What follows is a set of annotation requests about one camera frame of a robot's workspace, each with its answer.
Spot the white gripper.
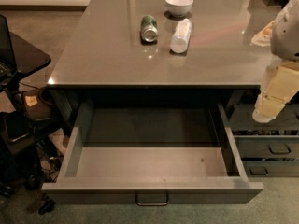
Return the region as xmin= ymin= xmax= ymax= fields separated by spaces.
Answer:
xmin=251 ymin=0 xmax=299 ymax=123

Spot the green soda can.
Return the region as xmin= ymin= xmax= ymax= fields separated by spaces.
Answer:
xmin=140 ymin=15 xmax=158 ymax=43

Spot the grey middle right drawer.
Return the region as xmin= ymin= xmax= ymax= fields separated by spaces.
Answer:
xmin=229 ymin=105 xmax=299 ymax=159

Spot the grey lower right drawer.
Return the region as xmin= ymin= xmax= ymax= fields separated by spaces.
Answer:
xmin=243 ymin=161 xmax=299 ymax=177

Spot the open grey top drawer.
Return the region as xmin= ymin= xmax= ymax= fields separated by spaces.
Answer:
xmin=42 ymin=104 xmax=263 ymax=205

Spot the clear plastic bottle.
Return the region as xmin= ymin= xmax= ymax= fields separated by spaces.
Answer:
xmin=170 ymin=19 xmax=192 ymax=53

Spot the white bowl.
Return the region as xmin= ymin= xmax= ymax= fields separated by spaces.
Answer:
xmin=165 ymin=0 xmax=193 ymax=17

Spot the brown box with note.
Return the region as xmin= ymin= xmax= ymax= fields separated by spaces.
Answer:
xmin=22 ymin=88 xmax=53 ymax=121

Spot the black side table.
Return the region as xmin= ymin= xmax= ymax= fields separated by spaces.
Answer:
xmin=0 ymin=34 xmax=64 ymax=190

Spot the black laptop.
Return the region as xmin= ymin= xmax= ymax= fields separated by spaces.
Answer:
xmin=0 ymin=15 xmax=17 ymax=81

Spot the metal drawer handle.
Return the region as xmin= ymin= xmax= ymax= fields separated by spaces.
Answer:
xmin=135 ymin=194 xmax=169 ymax=207

